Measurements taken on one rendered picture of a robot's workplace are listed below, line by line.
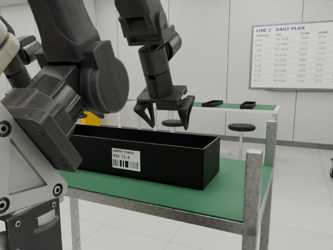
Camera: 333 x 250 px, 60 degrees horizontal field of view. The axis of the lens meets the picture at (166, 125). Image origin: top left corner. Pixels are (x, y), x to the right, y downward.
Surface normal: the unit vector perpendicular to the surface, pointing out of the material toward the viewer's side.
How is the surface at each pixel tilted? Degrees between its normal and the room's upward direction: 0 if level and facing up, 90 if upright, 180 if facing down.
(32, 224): 90
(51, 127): 90
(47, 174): 90
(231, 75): 90
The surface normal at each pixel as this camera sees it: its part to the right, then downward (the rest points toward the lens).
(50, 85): 0.17, -0.59
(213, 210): 0.00, -0.99
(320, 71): -0.41, 0.15
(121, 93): 0.91, 0.07
